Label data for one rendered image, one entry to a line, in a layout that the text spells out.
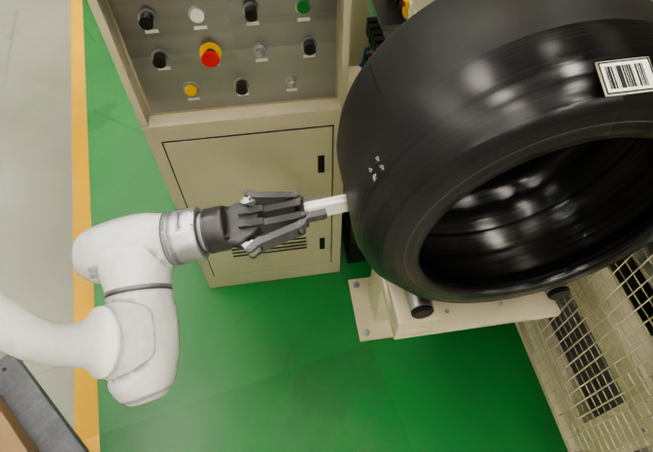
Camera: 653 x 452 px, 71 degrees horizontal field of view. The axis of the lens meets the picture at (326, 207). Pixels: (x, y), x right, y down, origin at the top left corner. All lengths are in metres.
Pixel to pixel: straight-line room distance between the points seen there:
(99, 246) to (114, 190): 1.69
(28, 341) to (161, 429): 1.20
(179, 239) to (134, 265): 0.08
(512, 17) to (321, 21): 0.63
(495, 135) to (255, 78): 0.82
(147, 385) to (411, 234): 0.43
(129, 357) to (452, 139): 0.52
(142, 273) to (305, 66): 0.71
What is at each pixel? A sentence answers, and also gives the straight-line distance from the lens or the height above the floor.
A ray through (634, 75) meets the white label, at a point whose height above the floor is 1.43.
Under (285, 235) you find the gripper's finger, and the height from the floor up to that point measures 1.13.
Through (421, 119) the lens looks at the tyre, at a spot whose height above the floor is 1.36.
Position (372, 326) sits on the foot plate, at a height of 0.01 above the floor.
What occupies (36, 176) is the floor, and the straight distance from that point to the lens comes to 2.73.
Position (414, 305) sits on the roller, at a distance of 0.92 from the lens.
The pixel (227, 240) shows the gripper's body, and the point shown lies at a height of 1.12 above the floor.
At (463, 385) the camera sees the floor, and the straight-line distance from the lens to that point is 1.88.
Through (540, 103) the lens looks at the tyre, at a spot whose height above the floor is 1.40.
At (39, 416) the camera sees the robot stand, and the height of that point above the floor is 0.65.
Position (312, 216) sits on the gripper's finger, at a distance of 0.74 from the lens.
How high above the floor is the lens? 1.73
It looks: 52 degrees down
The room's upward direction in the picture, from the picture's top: straight up
